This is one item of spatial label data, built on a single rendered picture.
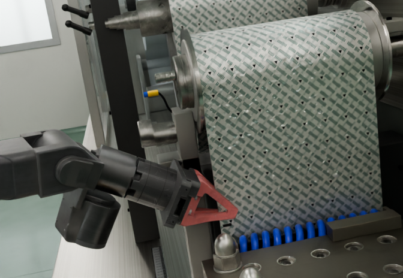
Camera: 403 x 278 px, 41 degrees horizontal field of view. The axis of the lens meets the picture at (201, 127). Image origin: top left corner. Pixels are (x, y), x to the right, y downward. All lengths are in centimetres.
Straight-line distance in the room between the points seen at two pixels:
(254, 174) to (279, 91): 12
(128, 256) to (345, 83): 55
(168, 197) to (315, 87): 24
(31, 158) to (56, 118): 578
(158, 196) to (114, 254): 41
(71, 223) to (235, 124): 24
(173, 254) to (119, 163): 39
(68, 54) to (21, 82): 61
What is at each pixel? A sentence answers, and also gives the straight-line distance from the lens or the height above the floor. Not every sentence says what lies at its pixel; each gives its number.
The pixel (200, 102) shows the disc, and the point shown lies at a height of 123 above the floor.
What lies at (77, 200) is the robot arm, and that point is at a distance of 68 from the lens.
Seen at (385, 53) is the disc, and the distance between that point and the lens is 76.
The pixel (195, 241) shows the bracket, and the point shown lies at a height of 100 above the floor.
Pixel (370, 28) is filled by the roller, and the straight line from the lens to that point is 78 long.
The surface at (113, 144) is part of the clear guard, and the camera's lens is 177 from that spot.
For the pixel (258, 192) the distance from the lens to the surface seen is 75.
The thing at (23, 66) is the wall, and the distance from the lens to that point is 636.
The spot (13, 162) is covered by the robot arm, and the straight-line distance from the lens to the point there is 63.
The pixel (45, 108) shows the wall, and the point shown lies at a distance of 640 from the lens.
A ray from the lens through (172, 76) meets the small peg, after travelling 73.
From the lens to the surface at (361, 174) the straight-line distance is 79.
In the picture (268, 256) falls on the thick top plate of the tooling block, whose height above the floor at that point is 103.
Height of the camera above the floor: 137
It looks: 14 degrees down
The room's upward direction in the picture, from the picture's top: 8 degrees counter-clockwise
